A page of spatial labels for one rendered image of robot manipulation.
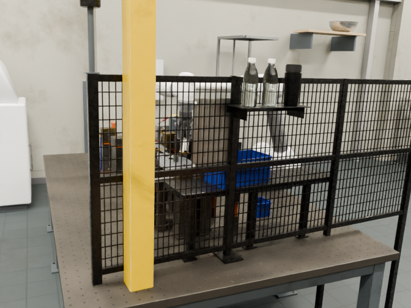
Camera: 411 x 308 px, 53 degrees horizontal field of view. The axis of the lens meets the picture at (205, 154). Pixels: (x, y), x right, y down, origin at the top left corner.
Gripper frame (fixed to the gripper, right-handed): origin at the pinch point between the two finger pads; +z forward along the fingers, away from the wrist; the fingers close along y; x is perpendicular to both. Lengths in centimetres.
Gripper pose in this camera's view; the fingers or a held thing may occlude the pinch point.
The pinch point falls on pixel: (184, 145)
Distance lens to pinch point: 236.0
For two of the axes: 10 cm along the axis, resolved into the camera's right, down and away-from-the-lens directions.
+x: 4.5, 2.2, -8.6
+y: -8.9, 0.7, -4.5
